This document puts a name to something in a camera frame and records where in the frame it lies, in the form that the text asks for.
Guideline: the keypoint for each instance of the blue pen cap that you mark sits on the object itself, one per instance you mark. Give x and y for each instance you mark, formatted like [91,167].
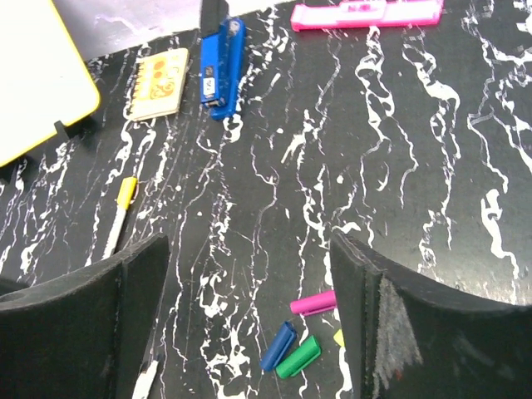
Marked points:
[279,347]

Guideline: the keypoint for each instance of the orange spiral notepad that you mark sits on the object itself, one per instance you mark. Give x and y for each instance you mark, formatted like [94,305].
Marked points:
[159,85]

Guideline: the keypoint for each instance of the small whiteboard with writing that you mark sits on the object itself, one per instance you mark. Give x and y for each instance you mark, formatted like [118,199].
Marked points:
[43,77]

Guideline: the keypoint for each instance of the pink utility knife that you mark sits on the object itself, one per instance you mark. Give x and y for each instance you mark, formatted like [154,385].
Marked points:
[355,14]

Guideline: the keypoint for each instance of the magenta pen cap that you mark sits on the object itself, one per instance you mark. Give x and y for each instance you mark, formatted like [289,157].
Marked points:
[318,303]

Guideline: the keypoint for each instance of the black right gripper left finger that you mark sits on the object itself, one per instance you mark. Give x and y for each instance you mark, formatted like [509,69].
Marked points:
[84,334]

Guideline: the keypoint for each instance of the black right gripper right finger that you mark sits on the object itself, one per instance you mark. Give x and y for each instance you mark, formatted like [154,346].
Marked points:
[408,336]

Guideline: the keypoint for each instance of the blue stapler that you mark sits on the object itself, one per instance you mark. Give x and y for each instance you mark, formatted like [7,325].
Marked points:
[221,58]

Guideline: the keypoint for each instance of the white pen blue tip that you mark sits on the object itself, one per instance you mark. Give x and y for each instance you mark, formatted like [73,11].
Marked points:
[145,381]

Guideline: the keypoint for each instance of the lime green pen cap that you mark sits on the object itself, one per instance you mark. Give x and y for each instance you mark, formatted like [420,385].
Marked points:
[338,338]

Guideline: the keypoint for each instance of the white pen yellow tip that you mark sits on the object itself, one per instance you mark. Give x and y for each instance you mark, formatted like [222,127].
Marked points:
[123,201]

